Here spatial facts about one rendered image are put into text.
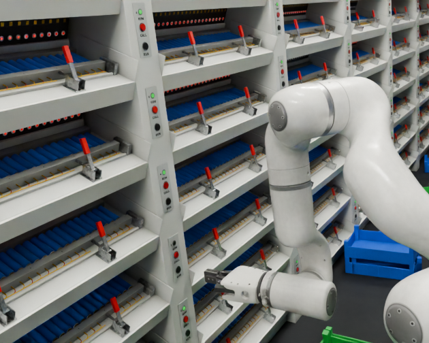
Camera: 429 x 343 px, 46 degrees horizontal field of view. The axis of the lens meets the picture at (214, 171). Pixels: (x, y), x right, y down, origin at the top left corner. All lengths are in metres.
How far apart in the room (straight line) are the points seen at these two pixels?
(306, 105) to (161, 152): 0.50
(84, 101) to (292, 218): 0.50
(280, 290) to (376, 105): 0.47
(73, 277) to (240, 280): 0.38
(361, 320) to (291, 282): 0.99
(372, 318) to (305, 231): 1.09
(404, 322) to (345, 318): 1.38
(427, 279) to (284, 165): 0.41
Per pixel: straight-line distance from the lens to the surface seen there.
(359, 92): 0.94
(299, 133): 0.88
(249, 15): 1.80
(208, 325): 1.58
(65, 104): 1.05
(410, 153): 3.90
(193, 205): 1.42
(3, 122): 0.97
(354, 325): 2.09
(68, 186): 1.08
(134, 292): 1.33
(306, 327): 2.08
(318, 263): 1.22
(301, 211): 1.07
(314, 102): 0.87
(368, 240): 2.58
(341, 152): 2.50
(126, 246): 1.22
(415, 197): 0.83
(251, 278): 1.22
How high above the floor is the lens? 1.15
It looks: 16 degrees down
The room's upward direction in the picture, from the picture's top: 7 degrees counter-clockwise
